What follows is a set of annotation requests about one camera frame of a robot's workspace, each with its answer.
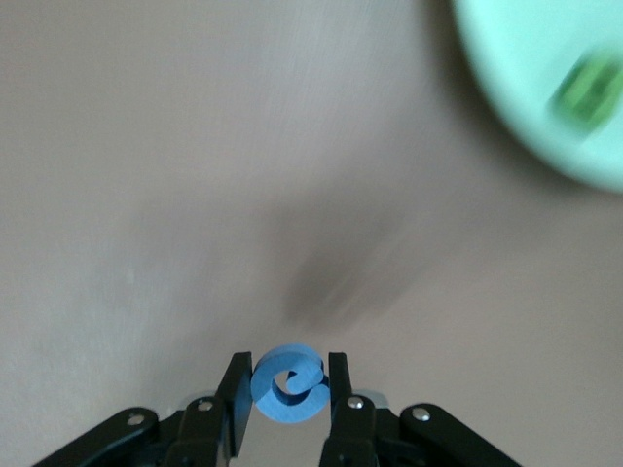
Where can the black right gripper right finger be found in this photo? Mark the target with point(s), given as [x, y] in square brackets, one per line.
[355, 433]

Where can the blue letter C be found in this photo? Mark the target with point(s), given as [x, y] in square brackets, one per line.
[292, 412]

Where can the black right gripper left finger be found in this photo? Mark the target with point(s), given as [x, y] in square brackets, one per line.
[194, 433]

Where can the green letter B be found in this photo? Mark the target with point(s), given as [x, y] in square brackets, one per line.
[589, 92]

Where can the light green plate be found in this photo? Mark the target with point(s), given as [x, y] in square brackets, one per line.
[511, 58]

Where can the brown table mat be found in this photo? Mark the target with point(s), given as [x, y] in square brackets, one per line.
[146, 146]

